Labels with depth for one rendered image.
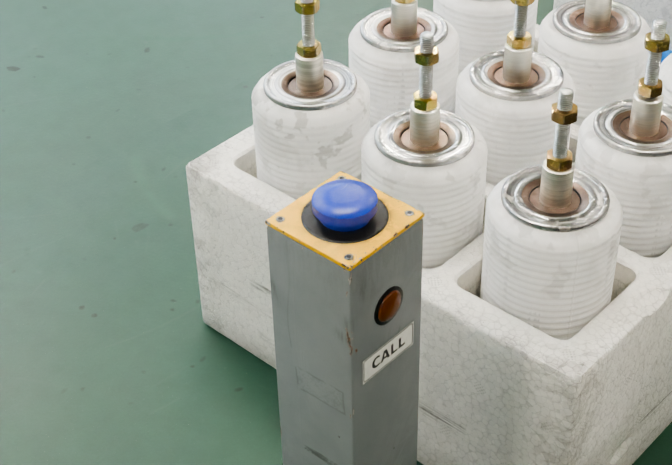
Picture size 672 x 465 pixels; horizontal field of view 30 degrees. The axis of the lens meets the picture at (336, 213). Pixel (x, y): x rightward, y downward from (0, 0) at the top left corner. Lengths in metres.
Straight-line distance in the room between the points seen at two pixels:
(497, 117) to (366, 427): 0.29
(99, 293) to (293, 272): 0.47
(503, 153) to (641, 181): 0.12
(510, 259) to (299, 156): 0.21
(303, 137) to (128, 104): 0.53
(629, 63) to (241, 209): 0.35
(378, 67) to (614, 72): 0.20
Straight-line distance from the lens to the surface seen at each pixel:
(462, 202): 0.94
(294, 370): 0.83
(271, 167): 1.02
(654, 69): 0.95
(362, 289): 0.75
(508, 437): 0.94
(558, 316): 0.90
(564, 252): 0.86
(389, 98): 1.07
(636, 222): 0.97
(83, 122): 1.47
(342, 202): 0.75
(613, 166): 0.95
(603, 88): 1.10
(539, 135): 1.01
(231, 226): 1.05
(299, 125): 0.98
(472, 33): 1.15
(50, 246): 1.29
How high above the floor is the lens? 0.78
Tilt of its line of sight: 37 degrees down
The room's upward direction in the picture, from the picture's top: 1 degrees counter-clockwise
